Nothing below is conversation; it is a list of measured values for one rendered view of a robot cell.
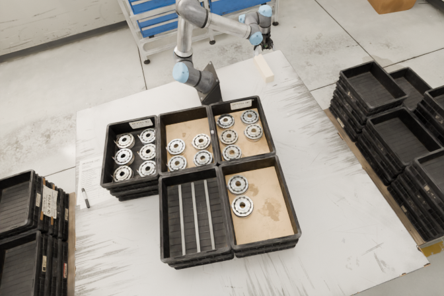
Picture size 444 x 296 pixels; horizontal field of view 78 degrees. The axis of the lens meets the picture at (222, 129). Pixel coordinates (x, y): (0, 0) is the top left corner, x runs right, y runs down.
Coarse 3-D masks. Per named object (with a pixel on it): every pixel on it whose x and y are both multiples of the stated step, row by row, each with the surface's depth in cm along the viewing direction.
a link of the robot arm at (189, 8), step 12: (192, 0) 134; (180, 12) 136; (192, 12) 134; (204, 12) 136; (192, 24) 140; (204, 24) 138; (216, 24) 141; (228, 24) 144; (240, 24) 148; (252, 24) 155; (240, 36) 151; (252, 36) 151
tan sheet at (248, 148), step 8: (240, 112) 166; (216, 120) 164; (240, 120) 162; (240, 128) 159; (240, 136) 156; (264, 136) 154; (240, 144) 153; (248, 144) 152; (256, 144) 152; (264, 144) 151; (248, 152) 150; (256, 152) 149; (264, 152) 148
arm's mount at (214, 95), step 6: (210, 66) 183; (216, 78) 175; (216, 84) 174; (210, 90) 177; (216, 90) 178; (204, 96) 181; (210, 96) 181; (216, 96) 183; (204, 102) 184; (210, 102) 186; (216, 102) 188
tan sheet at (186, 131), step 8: (192, 120) 166; (200, 120) 166; (168, 128) 165; (176, 128) 164; (184, 128) 164; (192, 128) 163; (200, 128) 162; (208, 128) 162; (168, 136) 162; (176, 136) 161; (184, 136) 160; (192, 136) 160; (192, 152) 154; (168, 160) 152
